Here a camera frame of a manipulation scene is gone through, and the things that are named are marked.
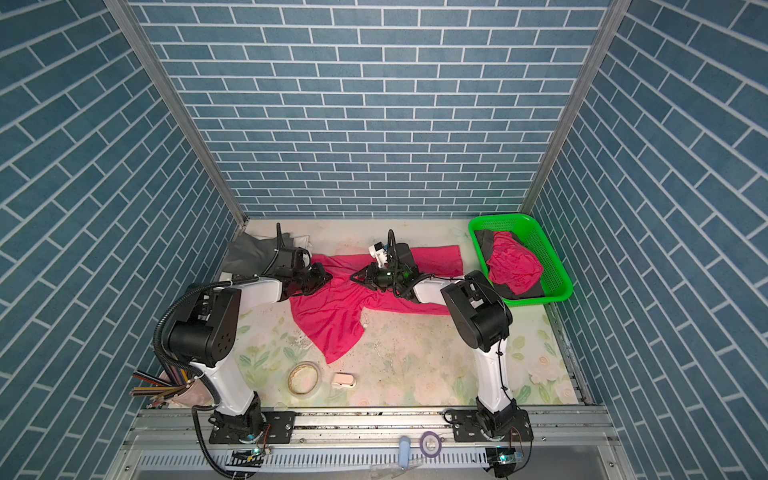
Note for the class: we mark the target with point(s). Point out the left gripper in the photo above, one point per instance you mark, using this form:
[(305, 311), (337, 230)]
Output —
[(319, 272)]

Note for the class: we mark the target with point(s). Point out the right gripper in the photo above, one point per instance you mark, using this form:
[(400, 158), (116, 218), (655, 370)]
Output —
[(372, 273)]

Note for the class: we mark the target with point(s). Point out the magenta t shirt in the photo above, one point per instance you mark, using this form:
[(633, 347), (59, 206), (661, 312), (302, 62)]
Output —
[(512, 265), (331, 317)]

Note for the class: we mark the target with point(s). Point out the green plastic basket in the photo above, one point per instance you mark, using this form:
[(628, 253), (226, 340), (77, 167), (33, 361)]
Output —
[(556, 284)]

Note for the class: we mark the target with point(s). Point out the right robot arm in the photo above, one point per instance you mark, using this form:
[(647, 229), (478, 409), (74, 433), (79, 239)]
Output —
[(480, 316)]

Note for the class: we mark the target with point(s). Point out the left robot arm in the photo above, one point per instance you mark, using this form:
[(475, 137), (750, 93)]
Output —
[(198, 330)]

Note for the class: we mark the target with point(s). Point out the folded grey t shirt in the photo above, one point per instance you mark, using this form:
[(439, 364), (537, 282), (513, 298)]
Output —
[(248, 255)]

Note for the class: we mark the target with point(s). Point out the pink eraser block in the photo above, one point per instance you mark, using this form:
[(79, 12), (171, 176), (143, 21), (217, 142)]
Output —
[(343, 380)]

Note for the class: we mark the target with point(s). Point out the tape roll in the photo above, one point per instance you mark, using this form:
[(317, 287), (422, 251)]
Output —
[(304, 379)]

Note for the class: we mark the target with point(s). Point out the cup of coloured pencils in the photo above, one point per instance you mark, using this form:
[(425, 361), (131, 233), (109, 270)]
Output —
[(171, 388)]

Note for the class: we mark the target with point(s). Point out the blue white small bottle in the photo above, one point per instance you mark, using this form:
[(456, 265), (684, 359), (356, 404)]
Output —
[(404, 447)]

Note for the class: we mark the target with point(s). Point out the left circuit board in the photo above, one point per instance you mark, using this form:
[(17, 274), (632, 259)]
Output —
[(246, 458)]

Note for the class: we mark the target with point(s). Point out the circuit board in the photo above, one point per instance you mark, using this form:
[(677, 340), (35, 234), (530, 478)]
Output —
[(246, 458), (502, 461)]

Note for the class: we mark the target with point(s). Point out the right circuit board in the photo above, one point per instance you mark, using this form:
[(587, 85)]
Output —
[(502, 461)]

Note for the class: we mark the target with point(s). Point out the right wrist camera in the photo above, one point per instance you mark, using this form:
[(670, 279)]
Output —
[(379, 252)]

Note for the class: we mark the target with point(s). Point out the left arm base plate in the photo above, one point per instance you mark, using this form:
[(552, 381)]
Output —
[(282, 427)]

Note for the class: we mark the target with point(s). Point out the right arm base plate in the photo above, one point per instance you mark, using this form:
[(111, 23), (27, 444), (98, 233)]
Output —
[(467, 428)]

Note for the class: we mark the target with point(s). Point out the aluminium rail frame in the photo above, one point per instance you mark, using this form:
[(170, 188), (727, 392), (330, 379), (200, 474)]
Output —
[(571, 442)]

